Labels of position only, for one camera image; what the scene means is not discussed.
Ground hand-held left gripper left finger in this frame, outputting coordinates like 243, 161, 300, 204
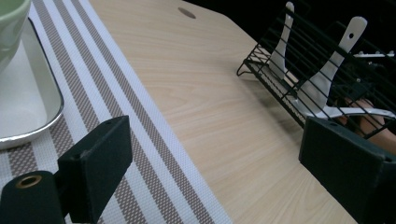
56, 115, 134, 224

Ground white ceramic spoon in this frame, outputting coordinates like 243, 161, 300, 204
306, 105, 396, 120
268, 1, 295, 80
292, 16, 368, 115

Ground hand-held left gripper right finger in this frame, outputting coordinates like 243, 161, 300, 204
298, 115, 396, 224

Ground light green bowl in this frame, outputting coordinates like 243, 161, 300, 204
0, 0, 32, 74

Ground black wire rack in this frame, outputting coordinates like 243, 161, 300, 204
236, 0, 396, 140

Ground striped woven placemat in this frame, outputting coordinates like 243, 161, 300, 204
0, 0, 234, 224

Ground white rectangular plate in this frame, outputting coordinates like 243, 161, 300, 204
0, 17, 65, 151

